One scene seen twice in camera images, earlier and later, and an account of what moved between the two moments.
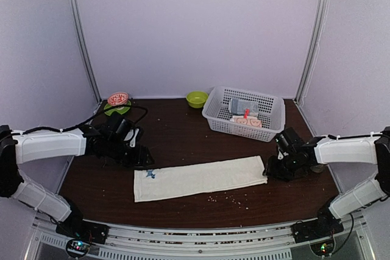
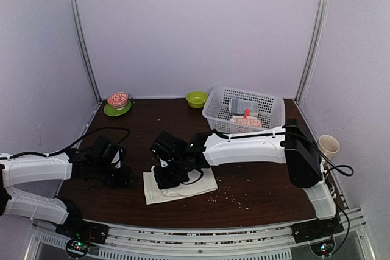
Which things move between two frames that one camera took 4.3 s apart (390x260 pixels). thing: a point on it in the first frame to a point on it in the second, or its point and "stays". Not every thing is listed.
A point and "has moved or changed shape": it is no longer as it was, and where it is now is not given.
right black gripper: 270,168 to 163,183
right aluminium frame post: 323,1 stays
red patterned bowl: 117,98 stays
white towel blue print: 187,179 has moved or changed shape
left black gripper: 139,159 to 124,179
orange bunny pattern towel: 252,121 stays
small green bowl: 196,99 stays
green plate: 121,111 stays
